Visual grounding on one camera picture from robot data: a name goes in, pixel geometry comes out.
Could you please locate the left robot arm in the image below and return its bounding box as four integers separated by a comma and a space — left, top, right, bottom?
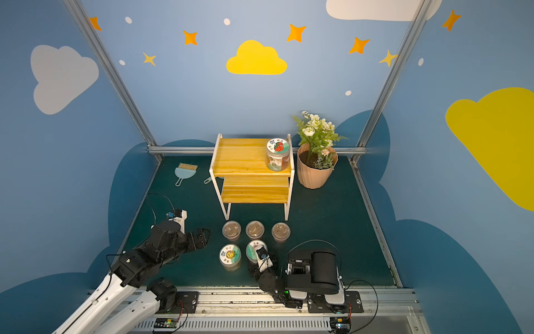
54, 220, 211, 333

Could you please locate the right clear soil cup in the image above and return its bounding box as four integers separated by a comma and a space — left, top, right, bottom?
271, 222, 291, 243

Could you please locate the blue dustpan brush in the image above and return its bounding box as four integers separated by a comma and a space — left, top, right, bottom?
175, 163, 198, 187

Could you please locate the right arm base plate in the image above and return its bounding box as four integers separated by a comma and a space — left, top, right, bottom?
307, 291, 364, 314

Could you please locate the yellow wooden two-tier shelf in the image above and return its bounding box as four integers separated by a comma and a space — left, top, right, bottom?
209, 134, 296, 221

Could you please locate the green circuit board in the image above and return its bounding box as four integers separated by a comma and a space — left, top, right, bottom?
154, 318, 179, 331
329, 317, 351, 334

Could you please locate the clear soil cup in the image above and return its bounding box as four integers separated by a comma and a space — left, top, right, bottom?
222, 221, 241, 242
246, 221, 265, 240
271, 222, 291, 243

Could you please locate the aluminium front rail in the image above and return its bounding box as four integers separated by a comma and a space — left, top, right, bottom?
96, 285, 431, 333

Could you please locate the right green circuit board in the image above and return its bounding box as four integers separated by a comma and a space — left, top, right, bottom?
329, 317, 351, 334

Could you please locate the left aluminium frame post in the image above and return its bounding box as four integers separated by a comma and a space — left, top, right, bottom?
62, 0, 163, 163

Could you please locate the aluminium back frame bar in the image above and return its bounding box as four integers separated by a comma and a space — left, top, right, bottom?
147, 146, 367, 155

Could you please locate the pink pot with flowers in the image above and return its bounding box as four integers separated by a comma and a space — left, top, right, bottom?
293, 111, 346, 189

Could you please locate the strawberry label seed jar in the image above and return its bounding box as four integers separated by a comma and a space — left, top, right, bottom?
266, 138, 290, 172

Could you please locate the middle clear soil cup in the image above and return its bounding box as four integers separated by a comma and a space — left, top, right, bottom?
246, 221, 265, 240

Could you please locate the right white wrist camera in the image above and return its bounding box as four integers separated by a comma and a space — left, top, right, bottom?
254, 246, 273, 273

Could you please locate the pink flower label seed jar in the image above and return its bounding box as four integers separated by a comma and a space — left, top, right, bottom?
246, 240, 268, 263

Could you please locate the left green circuit board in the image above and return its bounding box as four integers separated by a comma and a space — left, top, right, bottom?
154, 318, 179, 331

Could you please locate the right aluminium frame post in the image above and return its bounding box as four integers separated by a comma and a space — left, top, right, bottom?
350, 0, 442, 167

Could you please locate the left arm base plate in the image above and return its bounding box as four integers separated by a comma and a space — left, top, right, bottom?
168, 291, 200, 315

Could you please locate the sunflower label seed jar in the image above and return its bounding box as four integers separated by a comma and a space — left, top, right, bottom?
219, 244, 242, 271

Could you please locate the left clear soil cup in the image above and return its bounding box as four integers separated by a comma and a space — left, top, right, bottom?
222, 221, 241, 242

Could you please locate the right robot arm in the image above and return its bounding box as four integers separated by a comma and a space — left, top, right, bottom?
248, 249, 348, 313

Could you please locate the aluminium frame post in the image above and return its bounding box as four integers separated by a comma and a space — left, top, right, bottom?
350, 0, 442, 167
62, 0, 163, 163

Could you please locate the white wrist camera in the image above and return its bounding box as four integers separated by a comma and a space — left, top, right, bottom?
166, 209, 187, 233
254, 246, 273, 273

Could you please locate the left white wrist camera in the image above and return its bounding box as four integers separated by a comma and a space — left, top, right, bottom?
166, 209, 187, 233

